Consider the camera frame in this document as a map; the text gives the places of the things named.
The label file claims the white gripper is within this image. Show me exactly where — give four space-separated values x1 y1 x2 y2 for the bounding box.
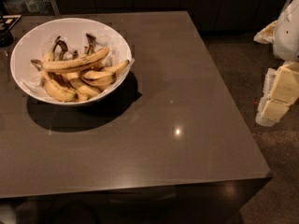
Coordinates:
253 0 299 127

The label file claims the long banana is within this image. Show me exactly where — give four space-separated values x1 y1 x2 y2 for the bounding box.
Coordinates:
31 47 109 73

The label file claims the right short banana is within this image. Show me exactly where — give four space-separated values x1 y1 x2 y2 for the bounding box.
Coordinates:
103 60 129 77

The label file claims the middle curved banana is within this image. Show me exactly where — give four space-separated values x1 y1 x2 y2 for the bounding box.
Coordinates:
80 70 116 86

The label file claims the lower center banana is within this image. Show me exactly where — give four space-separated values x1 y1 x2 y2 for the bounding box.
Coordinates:
65 72 101 98

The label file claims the white paper bowl liner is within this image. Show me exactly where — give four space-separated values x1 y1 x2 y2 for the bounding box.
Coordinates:
20 34 134 105

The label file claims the white bowl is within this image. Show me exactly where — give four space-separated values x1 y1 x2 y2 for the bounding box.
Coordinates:
10 18 129 105

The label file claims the lower left banana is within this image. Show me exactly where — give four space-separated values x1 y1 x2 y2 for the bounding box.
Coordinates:
41 70 77 102

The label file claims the shelf with bottles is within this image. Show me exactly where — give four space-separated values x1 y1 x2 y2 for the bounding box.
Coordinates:
0 0 59 15

